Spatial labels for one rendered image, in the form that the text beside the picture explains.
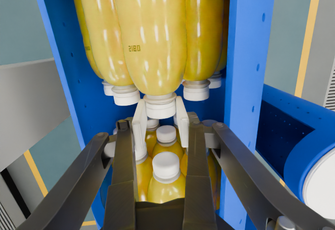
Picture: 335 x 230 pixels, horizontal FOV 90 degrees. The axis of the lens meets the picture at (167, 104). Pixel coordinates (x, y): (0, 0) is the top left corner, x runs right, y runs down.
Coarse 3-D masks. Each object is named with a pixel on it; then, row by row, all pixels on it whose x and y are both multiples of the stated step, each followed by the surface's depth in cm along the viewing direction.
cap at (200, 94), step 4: (184, 88) 25; (188, 88) 24; (200, 88) 24; (204, 88) 24; (208, 88) 24; (184, 92) 25; (188, 92) 24; (192, 92) 24; (196, 92) 24; (200, 92) 24; (204, 92) 24; (208, 92) 24; (184, 96) 25; (188, 96) 24; (192, 96) 24; (196, 96) 24; (200, 96) 24; (204, 96) 24; (208, 96) 25; (192, 100) 24; (196, 100) 24; (200, 100) 24
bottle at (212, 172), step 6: (186, 150) 29; (186, 156) 29; (210, 156) 29; (180, 162) 30; (186, 162) 28; (210, 162) 28; (180, 168) 30; (186, 168) 28; (210, 168) 28; (186, 174) 28; (210, 174) 28; (216, 174) 29; (216, 180) 29; (216, 186) 30; (216, 192) 31; (216, 198) 31
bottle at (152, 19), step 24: (120, 0) 15; (144, 0) 14; (168, 0) 14; (120, 24) 16; (144, 24) 15; (168, 24) 15; (144, 48) 16; (168, 48) 16; (144, 72) 17; (168, 72) 17; (144, 96) 21; (168, 96) 20
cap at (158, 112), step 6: (174, 102) 21; (150, 108) 20; (156, 108) 19; (162, 108) 20; (168, 108) 20; (174, 108) 21; (150, 114) 20; (156, 114) 20; (162, 114) 20; (168, 114) 20
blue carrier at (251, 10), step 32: (64, 0) 25; (256, 0) 13; (64, 32) 24; (256, 32) 14; (64, 64) 24; (256, 64) 15; (96, 96) 32; (224, 96) 34; (256, 96) 17; (96, 128) 32; (256, 128) 20; (224, 192) 18; (96, 224) 26
